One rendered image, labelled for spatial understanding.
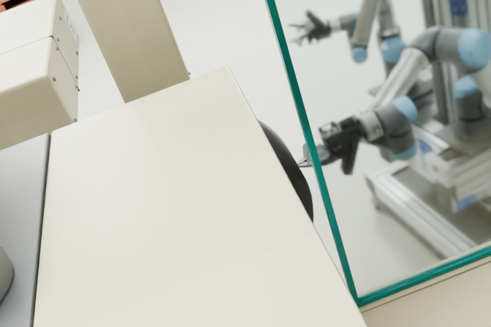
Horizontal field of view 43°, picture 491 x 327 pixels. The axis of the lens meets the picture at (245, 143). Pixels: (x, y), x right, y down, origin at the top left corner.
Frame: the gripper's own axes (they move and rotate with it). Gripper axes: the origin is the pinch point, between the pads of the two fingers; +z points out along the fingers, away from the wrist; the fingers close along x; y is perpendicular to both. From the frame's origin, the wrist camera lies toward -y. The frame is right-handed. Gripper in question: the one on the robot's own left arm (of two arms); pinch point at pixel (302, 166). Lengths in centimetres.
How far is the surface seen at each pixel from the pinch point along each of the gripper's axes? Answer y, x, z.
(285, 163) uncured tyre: 13.0, 14.0, 4.5
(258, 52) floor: -118, -347, -29
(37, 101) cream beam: 61, 26, 45
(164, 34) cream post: 67, 40, 15
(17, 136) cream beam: 56, 26, 53
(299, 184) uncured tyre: 5.9, 15.2, 3.6
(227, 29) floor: -116, -422, -17
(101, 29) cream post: 73, 40, 25
